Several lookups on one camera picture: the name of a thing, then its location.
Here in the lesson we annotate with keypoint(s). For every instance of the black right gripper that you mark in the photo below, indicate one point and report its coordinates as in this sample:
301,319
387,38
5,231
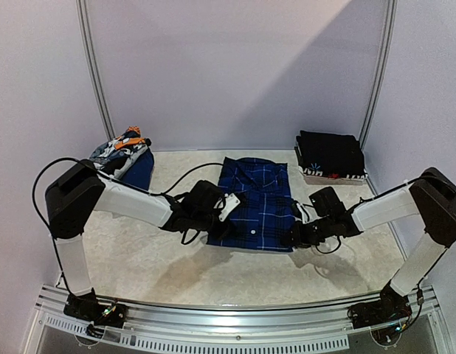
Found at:
296,236

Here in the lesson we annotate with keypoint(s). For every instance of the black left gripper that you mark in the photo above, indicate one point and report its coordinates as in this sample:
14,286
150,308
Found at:
218,234

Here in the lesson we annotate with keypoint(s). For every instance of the blue plaid garment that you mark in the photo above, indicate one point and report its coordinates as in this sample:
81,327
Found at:
265,213

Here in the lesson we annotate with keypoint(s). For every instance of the black t-shirt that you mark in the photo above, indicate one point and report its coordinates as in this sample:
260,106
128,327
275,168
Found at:
329,154

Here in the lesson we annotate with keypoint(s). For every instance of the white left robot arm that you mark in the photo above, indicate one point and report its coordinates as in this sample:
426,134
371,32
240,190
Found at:
83,189

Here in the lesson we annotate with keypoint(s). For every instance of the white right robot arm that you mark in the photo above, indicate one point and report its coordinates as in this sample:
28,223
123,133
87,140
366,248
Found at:
432,196

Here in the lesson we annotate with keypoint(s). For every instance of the camouflage orange garment pile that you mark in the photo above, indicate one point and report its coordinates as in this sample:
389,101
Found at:
117,156

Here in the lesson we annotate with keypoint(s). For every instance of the solid navy blue garment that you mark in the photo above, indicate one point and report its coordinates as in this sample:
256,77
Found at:
140,173

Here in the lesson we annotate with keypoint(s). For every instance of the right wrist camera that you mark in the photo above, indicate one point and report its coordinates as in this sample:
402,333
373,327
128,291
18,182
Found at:
300,212

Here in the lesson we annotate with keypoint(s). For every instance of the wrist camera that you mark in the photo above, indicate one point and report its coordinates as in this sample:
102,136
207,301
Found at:
226,205
300,212

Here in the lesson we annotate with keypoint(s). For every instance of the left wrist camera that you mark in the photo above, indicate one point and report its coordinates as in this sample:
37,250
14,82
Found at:
226,205

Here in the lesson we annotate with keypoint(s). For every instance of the aluminium front rail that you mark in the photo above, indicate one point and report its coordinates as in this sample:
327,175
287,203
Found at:
322,327

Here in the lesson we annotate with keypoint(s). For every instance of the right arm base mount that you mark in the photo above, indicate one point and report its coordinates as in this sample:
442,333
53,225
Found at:
382,311

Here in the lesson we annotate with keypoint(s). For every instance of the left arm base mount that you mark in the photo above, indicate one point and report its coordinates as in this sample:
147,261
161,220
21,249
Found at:
88,308

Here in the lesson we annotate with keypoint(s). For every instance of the right aluminium frame post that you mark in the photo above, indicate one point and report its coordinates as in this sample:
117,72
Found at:
381,64

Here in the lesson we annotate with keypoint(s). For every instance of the aluminium frame post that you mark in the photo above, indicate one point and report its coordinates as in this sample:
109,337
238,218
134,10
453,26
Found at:
381,64
91,59

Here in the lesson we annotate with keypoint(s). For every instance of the left aluminium frame post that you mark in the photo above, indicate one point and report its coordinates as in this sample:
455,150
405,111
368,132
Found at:
91,59

